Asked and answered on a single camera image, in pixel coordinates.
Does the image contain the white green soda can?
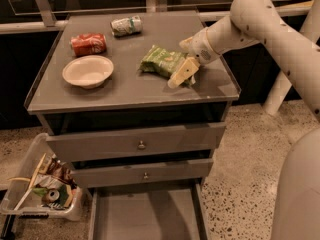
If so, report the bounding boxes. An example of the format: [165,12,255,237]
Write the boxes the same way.
[110,15,143,37]

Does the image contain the white slanted pole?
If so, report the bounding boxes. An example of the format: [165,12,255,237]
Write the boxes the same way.
[263,0,320,119]

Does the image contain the crumpled brown snack wrapper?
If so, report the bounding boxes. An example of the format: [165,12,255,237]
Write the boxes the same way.
[29,154,77,189]

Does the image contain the metal glass railing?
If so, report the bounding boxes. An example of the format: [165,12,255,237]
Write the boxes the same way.
[0,0,312,34]

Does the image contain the white paper bowl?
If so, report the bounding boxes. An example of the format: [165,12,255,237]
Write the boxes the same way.
[62,55,114,89]

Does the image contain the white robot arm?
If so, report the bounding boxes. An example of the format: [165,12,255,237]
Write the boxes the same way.
[180,0,320,240]

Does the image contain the red cola can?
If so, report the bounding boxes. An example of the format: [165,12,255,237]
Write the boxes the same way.
[70,33,107,57]

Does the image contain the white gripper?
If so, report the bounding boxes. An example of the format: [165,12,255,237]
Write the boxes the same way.
[168,28,220,88]

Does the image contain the grey middle drawer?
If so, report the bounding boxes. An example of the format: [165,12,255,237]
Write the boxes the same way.
[71,158,213,188]

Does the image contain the clear plastic trash bin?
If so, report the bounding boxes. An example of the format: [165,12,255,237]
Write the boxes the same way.
[1,133,83,221]

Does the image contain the green jalapeno chip bag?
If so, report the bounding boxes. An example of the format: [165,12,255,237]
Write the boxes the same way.
[139,45,196,86]

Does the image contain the grey drawer cabinet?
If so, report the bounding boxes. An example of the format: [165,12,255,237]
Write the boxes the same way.
[23,10,242,240]

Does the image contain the round top drawer knob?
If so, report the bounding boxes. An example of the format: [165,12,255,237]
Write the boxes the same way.
[137,141,146,150]

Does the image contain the grey top drawer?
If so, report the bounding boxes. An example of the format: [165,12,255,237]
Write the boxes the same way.
[47,122,226,162]

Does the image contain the grey open bottom drawer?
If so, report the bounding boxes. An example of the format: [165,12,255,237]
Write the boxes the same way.
[88,180,211,240]

